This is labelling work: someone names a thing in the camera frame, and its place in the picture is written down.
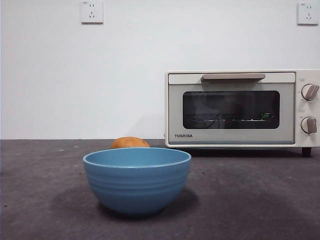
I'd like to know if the glass oven door beige handle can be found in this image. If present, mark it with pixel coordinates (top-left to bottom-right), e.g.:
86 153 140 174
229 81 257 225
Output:
167 72 297 146

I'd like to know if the white wall socket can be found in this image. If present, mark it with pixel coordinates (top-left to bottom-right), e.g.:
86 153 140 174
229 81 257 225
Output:
80 0 104 25
296 2 320 26

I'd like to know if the cream Toshiba toaster oven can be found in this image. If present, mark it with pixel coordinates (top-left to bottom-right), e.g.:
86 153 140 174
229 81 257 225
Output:
164 69 320 158

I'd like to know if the cream oven knob beige grip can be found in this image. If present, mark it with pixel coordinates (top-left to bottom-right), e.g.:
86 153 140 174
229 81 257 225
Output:
300 83 320 102
299 116 318 135

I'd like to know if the blue ribbed bowl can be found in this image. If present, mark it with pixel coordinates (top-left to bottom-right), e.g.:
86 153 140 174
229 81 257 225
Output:
82 146 193 217

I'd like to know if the brown potato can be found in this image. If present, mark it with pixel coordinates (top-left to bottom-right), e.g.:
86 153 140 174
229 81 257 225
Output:
111 136 151 150

